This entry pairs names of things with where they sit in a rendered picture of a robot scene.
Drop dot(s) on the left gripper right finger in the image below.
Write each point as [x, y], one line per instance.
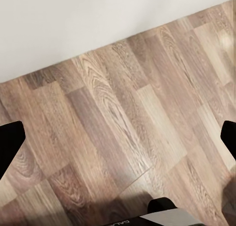
[228, 136]

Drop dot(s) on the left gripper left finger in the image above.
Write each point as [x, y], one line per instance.
[12, 136]

